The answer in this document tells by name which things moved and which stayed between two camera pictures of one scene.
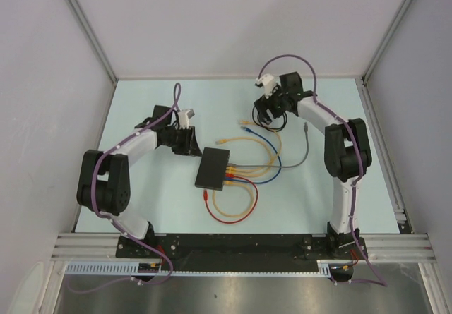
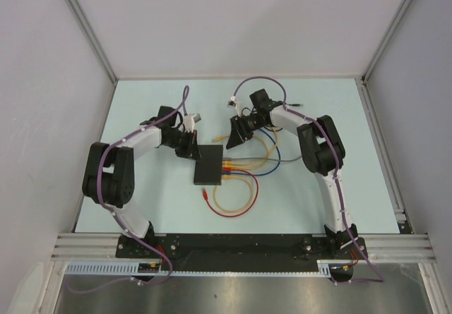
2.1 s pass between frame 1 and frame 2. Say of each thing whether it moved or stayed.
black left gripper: stayed
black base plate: stayed
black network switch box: stayed
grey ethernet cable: moved
